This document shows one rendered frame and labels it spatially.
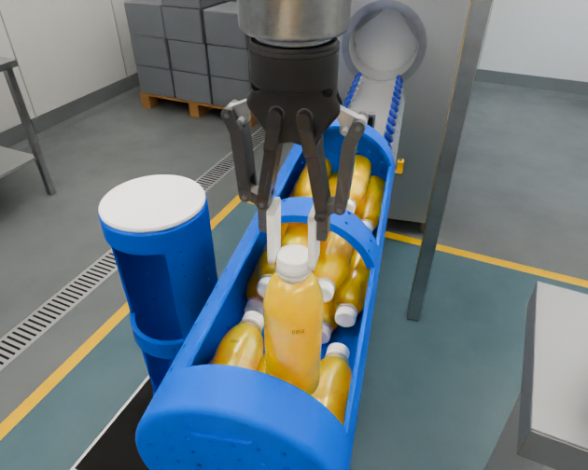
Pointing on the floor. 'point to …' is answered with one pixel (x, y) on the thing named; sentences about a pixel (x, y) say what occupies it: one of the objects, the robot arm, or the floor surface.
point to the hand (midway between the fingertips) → (294, 235)
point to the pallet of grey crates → (189, 53)
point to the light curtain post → (466, 68)
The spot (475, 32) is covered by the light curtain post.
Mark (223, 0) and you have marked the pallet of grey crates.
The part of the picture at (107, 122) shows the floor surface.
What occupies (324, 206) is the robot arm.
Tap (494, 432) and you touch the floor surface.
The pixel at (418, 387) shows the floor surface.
